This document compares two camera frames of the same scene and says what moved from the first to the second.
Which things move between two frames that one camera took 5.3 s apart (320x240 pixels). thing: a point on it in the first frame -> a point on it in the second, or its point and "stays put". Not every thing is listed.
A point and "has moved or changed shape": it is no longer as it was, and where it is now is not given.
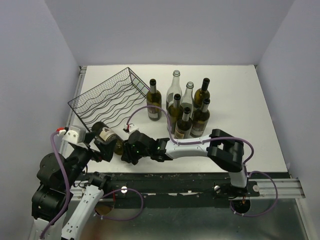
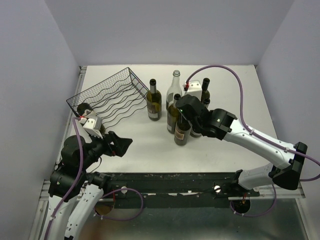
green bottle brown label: (183, 126) stays put
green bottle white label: (105, 134) has moved or changed shape
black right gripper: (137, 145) -> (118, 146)
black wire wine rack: (110, 101) stays put
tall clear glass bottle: (174, 88) stays put
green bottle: (201, 94) stays put
